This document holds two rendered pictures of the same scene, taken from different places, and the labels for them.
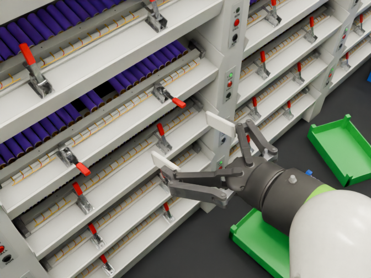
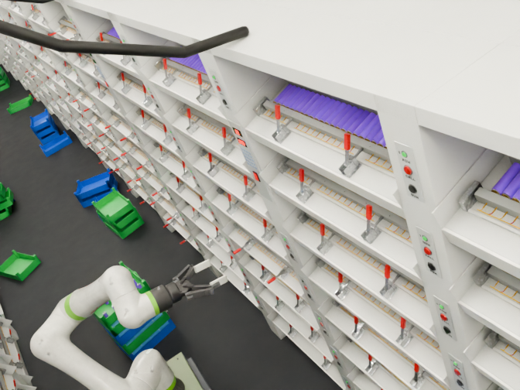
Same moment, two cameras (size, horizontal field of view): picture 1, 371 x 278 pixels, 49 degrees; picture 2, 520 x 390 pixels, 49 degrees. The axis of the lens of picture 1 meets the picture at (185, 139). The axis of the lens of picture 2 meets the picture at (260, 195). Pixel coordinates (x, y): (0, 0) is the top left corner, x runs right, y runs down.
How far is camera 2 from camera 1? 2.21 m
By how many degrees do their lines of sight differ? 78
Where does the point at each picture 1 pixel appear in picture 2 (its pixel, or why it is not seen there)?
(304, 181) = (156, 292)
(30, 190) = (237, 238)
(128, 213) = (296, 319)
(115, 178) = (280, 287)
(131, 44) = (255, 231)
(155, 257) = (321, 377)
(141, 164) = (289, 297)
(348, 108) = not seen: outside the picture
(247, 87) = (356, 357)
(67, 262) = (270, 295)
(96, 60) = (246, 223)
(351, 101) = not seen: outside the picture
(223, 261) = not seen: outside the picture
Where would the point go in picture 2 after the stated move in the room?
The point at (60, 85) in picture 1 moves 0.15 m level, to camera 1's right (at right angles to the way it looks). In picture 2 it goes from (234, 216) to (226, 242)
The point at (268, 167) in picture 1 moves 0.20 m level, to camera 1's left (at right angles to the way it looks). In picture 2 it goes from (171, 285) to (186, 247)
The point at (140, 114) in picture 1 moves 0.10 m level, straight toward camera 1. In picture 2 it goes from (273, 268) to (250, 273)
